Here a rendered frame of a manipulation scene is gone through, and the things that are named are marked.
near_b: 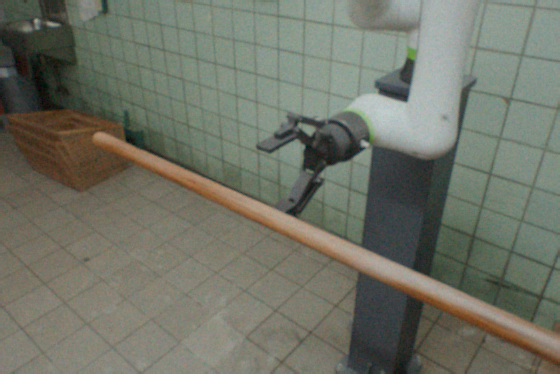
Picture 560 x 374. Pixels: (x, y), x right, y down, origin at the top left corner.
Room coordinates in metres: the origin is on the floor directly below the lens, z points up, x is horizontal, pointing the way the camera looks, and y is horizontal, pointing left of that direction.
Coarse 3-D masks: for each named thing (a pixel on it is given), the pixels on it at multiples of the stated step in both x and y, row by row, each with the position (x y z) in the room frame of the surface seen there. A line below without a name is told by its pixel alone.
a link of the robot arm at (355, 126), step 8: (344, 112) 0.84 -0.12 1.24; (352, 112) 0.83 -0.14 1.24; (328, 120) 0.81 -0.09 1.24; (336, 120) 0.80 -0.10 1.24; (344, 120) 0.80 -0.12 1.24; (352, 120) 0.80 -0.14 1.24; (360, 120) 0.81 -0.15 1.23; (344, 128) 0.79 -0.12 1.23; (352, 128) 0.78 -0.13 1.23; (360, 128) 0.80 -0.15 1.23; (368, 128) 0.81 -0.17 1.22; (352, 136) 0.78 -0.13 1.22; (360, 136) 0.79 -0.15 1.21; (368, 136) 0.81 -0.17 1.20; (352, 144) 0.78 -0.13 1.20; (360, 144) 0.78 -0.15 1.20; (368, 144) 0.78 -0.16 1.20; (352, 152) 0.77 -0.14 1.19; (344, 160) 0.78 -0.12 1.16
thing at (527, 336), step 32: (128, 160) 0.75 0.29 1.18; (160, 160) 0.71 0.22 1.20; (224, 192) 0.60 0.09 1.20; (288, 224) 0.52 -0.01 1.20; (352, 256) 0.45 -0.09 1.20; (416, 288) 0.40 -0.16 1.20; (448, 288) 0.39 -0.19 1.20; (480, 320) 0.35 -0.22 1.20; (512, 320) 0.34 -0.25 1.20; (544, 352) 0.31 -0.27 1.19
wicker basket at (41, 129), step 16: (48, 112) 2.98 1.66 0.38; (64, 112) 3.08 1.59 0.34; (80, 112) 3.08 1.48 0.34; (32, 128) 2.62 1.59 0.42; (48, 128) 2.96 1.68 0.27; (80, 128) 3.11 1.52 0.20; (96, 128) 2.68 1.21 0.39; (112, 128) 2.79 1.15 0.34; (64, 144) 2.48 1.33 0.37; (80, 160) 2.55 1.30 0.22
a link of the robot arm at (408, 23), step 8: (408, 0) 1.14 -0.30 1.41; (416, 0) 1.13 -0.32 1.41; (400, 8) 1.14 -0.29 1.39; (408, 8) 1.14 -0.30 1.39; (416, 8) 1.13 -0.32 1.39; (400, 16) 1.14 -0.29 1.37; (408, 16) 1.14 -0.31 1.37; (416, 16) 1.13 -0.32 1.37; (400, 24) 1.15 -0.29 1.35; (408, 24) 1.15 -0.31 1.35; (416, 24) 1.14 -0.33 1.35; (408, 32) 1.17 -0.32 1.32; (416, 32) 1.15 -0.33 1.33; (408, 40) 1.18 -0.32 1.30; (416, 40) 1.14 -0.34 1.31; (408, 48) 1.17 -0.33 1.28; (408, 56) 1.17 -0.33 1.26
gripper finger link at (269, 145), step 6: (270, 138) 0.66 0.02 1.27; (288, 138) 0.66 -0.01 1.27; (294, 138) 0.67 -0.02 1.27; (258, 144) 0.64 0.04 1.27; (264, 144) 0.64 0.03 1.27; (270, 144) 0.64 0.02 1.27; (276, 144) 0.64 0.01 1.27; (282, 144) 0.64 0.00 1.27; (264, 150) 0.62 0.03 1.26; (270, 150) 0.62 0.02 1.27; (276, 150) 0.63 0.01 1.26
